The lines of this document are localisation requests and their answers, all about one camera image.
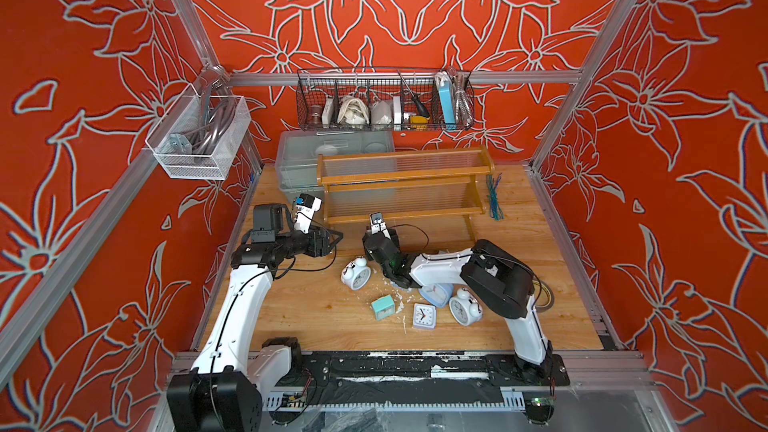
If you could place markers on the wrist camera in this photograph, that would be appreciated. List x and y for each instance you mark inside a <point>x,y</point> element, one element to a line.
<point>305,205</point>
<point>378,225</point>

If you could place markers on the lilac square alarm clock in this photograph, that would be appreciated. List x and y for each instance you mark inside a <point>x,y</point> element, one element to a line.
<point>424,316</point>

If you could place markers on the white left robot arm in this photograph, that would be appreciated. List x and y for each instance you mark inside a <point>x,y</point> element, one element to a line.
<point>224,390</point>

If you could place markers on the wooden two-tier shelf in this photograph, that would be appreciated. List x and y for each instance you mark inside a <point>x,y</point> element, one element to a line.
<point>404,185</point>

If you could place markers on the green cable ties bundle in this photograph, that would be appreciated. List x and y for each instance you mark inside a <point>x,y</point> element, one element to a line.
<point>492,184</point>

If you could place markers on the translucent grey storage bin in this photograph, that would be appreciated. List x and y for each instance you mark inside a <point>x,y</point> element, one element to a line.
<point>298,153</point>

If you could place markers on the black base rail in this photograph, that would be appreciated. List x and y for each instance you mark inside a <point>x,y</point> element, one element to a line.
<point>496,368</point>

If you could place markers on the mint green square clock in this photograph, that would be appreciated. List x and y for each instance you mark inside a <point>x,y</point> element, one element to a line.
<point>383,307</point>

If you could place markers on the blue box in basket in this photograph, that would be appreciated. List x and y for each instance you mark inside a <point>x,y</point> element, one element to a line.
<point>444,86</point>

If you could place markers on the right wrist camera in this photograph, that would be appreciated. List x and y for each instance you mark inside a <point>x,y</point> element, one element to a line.
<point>378,225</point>

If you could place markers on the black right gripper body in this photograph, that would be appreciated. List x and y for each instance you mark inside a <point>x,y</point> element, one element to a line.
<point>365,243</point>

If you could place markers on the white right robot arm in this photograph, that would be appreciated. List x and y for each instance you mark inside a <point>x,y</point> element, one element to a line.
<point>488,277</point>

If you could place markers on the white twin-bell alarm clock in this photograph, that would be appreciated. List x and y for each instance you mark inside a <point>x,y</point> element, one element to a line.
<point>356,273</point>

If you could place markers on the white wire wall basket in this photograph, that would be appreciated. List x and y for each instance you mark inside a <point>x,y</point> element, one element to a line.
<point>198,139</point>

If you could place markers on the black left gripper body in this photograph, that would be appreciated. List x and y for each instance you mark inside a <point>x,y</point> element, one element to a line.
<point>293,243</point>

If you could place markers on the black wire wall basket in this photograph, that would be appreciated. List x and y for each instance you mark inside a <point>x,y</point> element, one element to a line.
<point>392,100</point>

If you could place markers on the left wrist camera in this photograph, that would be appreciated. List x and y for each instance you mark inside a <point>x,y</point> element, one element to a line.
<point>305,205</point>

